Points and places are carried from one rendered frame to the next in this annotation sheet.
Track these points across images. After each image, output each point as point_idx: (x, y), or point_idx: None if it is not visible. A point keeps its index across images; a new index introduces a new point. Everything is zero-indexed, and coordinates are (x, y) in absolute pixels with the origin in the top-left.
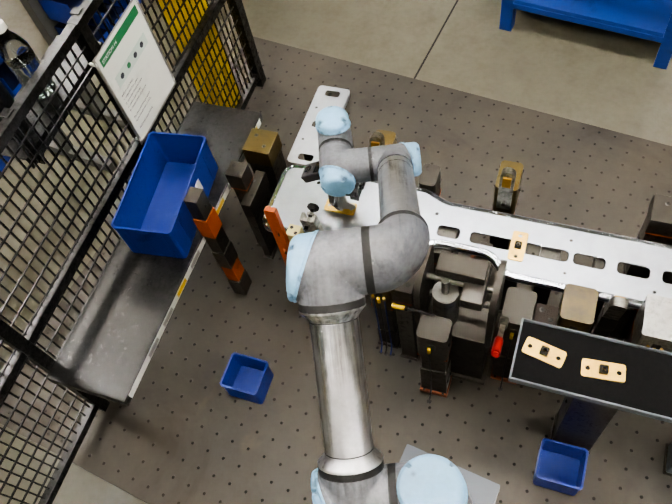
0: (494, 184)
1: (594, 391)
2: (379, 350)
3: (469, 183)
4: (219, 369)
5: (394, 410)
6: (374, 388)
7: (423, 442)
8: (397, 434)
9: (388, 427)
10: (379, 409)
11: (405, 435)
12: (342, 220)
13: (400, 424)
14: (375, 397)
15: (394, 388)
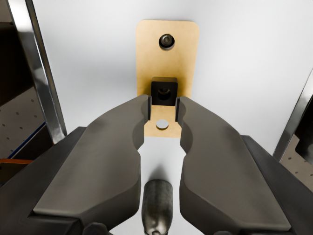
0: (285, 161)
1: None
2: None
3: (290, 141)
4: None
5: (20, 118)
6: (27, 97)
7: (12, 143)
8: (3, 125)
9: (3, 117)
10: (12, 106)
11: (7, 130)
12: (125, 94)
13: (12, 125)
14: (20, 100)
15: (39, 114)
